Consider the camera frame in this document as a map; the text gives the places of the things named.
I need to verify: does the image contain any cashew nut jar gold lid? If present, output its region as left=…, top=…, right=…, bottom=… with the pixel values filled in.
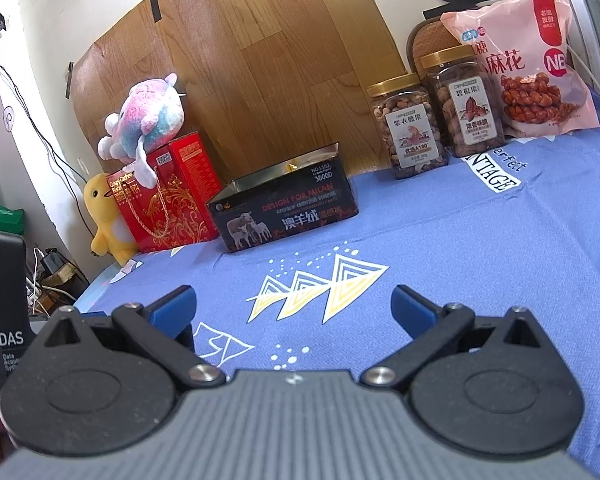
left=366, top=72, right=451, bottom=181

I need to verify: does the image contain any pecan nut jar gold lid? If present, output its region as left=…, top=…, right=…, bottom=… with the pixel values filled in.
left=420, top=46, right=506, bottom=158

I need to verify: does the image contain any yellow plush duck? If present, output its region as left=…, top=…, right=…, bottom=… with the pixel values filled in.
left=82, top=172, right=138, bottom=267

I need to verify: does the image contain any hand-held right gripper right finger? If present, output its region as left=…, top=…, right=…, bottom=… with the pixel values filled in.
left=361, top=284, right=563, bottom=391

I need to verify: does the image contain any black power adapter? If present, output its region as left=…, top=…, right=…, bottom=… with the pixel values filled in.
left=39, top=249, right=66, bottom=275

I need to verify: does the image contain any pink snack bag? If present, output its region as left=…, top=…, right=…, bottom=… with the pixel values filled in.
left=440, top=0, right=600, bottom=138

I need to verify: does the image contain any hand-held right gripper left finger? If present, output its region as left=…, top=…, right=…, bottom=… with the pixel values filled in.
left=22, top=285, right=227, bottom=392

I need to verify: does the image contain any blue printed blanket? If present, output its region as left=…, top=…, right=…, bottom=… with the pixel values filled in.
left=72, top=117, right=600, bottom=480

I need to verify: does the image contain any white cable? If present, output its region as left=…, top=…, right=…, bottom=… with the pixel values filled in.
left=565, top=42, right=600, bottom=111

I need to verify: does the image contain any wood grain sheet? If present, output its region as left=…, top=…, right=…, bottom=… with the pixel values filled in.
left=70, top=0, right=421, bottom=186

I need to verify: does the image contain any brown rounded board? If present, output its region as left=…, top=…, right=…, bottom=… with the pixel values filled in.
left=406, top=16, right=461, bottom=83

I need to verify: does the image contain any pastel plush unicorn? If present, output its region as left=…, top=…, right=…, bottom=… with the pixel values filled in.
left=97, top=72, right=187, bottom=188

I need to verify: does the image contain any red gift box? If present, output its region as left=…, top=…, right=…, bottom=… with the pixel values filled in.
left=105, top=132, right=223, bottom=253

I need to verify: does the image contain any black tin box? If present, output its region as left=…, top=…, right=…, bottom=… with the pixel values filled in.
left=207, top=142, right=360, bottom=253

